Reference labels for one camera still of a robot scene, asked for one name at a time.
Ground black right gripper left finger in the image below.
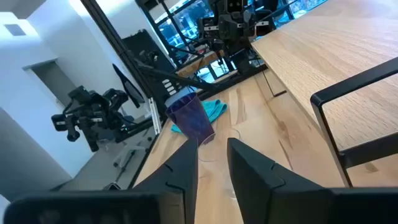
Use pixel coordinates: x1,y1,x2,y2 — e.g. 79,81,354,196
132,138,199,224

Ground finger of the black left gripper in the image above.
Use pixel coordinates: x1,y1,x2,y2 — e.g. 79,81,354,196
218,14,233,42
238,11,253,40

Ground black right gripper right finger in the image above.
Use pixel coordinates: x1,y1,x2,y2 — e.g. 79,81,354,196
226,137,333,224

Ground dark purple ribbed tumbler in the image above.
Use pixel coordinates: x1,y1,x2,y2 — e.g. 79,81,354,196
164,92,216,146

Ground background wooden workbench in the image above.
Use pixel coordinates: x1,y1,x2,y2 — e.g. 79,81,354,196
176,50,222,78

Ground grey wheeled chair base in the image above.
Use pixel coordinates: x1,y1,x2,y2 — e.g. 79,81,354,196
112,142,147,185

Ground black equipment case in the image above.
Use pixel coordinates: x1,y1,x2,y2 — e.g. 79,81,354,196
121,29,177,75

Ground teal folded cloth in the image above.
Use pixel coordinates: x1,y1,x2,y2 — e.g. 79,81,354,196
170,99,228,134

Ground ceiling air vent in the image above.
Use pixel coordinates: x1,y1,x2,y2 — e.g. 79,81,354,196
4,24,27,37

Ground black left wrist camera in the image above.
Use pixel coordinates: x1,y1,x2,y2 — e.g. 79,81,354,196
226,0,244,14

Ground wooden shelf with black frame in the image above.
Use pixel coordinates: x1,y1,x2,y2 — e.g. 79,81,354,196
250,0,398,188

